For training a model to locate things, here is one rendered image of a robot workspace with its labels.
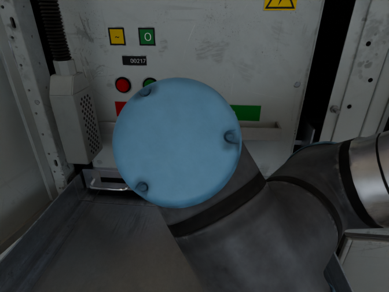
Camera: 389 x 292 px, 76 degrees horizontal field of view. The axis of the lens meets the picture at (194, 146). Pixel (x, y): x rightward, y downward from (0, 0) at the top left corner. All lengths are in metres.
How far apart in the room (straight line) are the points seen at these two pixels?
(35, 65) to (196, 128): 0.49
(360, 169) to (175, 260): 0.39
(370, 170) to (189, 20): 0.39
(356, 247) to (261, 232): 0.59
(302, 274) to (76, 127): 0.44
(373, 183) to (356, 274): 0.60
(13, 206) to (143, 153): 0.55
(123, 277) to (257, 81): 0.46
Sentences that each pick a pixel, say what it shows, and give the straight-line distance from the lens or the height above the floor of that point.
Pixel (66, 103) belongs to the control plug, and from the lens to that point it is 0.51.
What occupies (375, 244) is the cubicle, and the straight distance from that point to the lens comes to 0.77.
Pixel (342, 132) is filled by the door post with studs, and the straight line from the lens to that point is 0.57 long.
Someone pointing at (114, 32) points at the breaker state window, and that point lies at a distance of 0.56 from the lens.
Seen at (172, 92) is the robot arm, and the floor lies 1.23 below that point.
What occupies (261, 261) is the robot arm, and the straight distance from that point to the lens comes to 0.19.
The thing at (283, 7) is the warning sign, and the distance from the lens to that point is 0.53.
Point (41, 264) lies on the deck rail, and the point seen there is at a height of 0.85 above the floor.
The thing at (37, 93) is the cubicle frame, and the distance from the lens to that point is 0.62.
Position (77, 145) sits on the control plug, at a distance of 0.54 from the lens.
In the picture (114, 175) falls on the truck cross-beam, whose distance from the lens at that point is 0.67.
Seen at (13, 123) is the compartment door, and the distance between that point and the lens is 0.65.
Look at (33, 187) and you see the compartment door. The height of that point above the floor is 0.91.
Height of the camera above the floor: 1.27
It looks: 28 degrees down
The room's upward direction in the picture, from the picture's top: straight up
